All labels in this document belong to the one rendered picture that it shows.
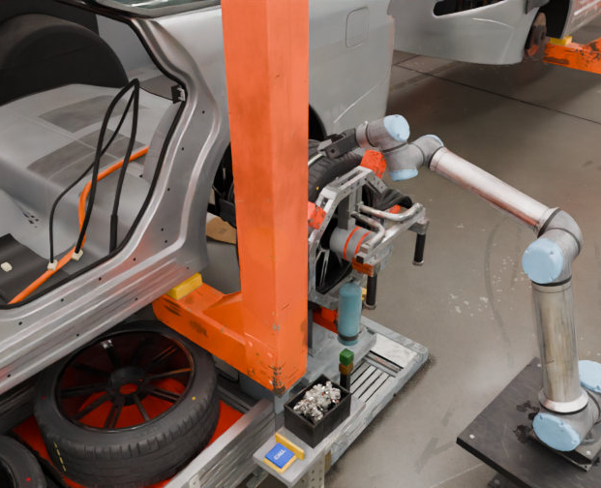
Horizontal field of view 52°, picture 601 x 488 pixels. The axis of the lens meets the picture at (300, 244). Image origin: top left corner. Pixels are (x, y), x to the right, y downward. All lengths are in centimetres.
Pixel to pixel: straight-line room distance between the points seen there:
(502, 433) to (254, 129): 150
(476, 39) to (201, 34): 287
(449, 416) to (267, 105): 180
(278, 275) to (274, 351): 32
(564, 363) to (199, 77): 149
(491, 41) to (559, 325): 302
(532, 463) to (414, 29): 320
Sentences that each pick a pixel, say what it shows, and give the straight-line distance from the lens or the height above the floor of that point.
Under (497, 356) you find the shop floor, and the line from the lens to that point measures 329.
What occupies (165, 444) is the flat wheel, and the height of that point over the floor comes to 46.
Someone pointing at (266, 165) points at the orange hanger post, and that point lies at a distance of 172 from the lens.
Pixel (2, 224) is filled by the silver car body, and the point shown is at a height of 85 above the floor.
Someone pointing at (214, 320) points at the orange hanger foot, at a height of 68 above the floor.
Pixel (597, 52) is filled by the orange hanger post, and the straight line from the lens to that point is 569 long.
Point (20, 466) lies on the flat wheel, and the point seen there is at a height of 50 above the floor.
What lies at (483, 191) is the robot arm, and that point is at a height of 120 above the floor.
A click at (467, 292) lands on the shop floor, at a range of 365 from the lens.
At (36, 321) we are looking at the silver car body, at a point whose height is 92.
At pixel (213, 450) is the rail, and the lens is 230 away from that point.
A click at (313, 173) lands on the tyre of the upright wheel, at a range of 224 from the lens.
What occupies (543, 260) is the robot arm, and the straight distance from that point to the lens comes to 193.
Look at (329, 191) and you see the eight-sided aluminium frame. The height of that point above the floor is 112.
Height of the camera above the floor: 220
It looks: 34 degrees down
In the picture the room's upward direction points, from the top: straight up
